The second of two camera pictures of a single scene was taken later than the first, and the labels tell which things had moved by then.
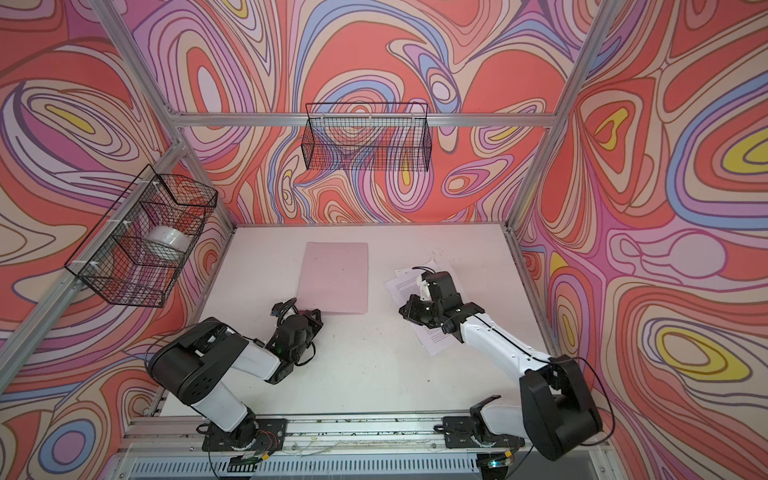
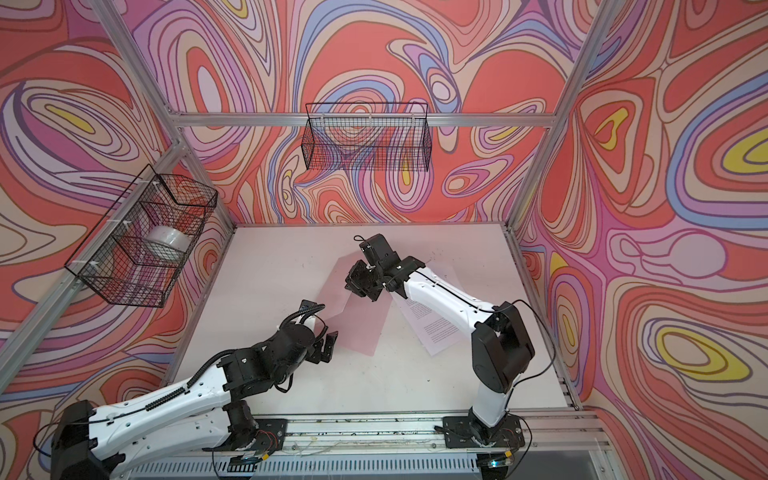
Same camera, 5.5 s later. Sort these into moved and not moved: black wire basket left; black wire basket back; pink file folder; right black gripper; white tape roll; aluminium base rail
Moved: right black gripper; pink file folder
Not moved: aluminium base rail; black wire basket left; white tape roll; black wire basket back
